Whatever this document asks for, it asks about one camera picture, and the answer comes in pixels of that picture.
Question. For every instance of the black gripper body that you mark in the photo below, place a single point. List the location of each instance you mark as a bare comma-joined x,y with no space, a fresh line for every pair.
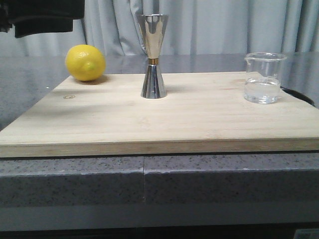
29,17

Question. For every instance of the yellow lemon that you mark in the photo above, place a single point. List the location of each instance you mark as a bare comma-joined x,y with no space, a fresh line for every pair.
85,62

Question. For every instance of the steel hourglass jigger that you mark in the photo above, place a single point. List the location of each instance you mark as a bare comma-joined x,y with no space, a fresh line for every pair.
152,28

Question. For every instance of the clear glass beaker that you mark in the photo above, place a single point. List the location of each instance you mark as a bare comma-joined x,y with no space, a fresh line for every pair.
263,77

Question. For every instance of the wooden cutting board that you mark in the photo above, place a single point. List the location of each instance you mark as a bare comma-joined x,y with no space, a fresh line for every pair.
202,112

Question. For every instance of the grey curtain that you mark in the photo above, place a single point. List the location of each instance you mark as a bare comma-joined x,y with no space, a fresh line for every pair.
194,27

